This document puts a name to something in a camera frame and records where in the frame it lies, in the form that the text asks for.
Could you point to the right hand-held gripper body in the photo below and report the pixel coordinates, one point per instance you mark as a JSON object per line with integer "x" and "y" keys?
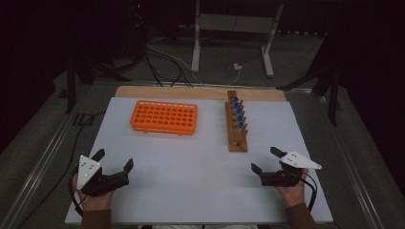
{"x": 281, "y": 178}

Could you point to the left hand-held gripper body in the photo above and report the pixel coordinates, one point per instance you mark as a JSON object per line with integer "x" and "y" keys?
{"x": 95, "y": 183}

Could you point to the wooden tube rack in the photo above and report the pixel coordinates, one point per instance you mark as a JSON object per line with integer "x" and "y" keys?
{"x": 237, "y": 144}

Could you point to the orange plastic tube rack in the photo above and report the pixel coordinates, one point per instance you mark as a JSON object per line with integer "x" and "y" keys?
{"x": 159, "y": 130}

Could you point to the person's left hand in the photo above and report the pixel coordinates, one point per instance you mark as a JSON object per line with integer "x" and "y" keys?
{"x": 95, "y": 203}

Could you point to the person's right hand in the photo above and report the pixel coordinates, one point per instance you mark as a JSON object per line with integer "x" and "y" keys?
{"x": 293, "y": 195}

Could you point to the white table cover sheet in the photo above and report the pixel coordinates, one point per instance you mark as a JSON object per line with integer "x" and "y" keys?
{"x": 191, "y": 178}

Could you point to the white plug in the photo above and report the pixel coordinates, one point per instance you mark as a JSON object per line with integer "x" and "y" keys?
{"x": 237, "y": 66}

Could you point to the white metal stand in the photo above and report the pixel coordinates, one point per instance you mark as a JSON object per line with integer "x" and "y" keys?
{"x": 235, "y": 24}

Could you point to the dark equipment tower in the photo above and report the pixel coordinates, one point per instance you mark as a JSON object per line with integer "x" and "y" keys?
{"x": 138, "y": 19}

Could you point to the aluminium floor rail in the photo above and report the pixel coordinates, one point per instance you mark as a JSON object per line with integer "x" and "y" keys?
{"x": 44, "y": 159}
{"x": 105, "y": 83}
{"x": 351, "y": 165}

